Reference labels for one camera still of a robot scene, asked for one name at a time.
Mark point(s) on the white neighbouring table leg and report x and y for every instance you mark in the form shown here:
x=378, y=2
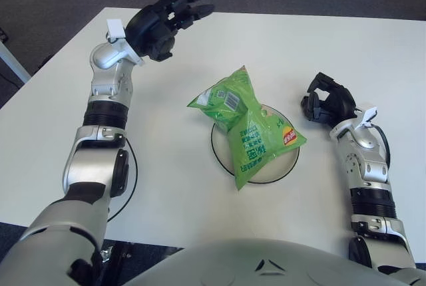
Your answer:
x=13, y=63

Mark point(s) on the white plate with black rim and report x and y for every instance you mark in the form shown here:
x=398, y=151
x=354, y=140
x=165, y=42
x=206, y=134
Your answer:
x=276, y=169

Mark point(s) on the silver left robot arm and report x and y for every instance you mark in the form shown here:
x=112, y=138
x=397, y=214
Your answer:
x=90, y=159

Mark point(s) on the shiny bracket under table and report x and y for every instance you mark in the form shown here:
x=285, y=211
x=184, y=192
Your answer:
x=107, y=255

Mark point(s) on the silver robot torso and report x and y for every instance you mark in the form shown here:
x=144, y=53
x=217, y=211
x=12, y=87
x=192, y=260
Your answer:
x=233, y=262

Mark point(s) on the green snack bag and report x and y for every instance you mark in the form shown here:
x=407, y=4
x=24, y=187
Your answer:
x=246, y=126

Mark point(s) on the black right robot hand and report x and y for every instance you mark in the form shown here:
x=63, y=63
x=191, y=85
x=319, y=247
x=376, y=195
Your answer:
x=337, y=101

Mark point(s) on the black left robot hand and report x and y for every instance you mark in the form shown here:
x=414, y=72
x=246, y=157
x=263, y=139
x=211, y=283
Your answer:
x=149, y=30

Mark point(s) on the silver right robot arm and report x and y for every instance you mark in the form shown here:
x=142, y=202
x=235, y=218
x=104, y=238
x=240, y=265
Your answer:
x=368, y=169

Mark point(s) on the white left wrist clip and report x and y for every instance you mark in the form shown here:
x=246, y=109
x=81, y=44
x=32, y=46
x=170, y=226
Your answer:
x=116, y=28

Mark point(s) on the dark floor object by leg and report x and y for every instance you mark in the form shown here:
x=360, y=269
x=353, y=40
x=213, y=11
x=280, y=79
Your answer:
x=2, y=35

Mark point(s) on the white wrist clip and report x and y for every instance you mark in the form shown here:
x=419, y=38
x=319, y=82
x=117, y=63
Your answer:
x=116, y=28
x=367, y=115

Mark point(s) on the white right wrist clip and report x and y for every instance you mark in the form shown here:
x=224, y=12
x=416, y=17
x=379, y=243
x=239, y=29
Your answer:
x=367, y=115

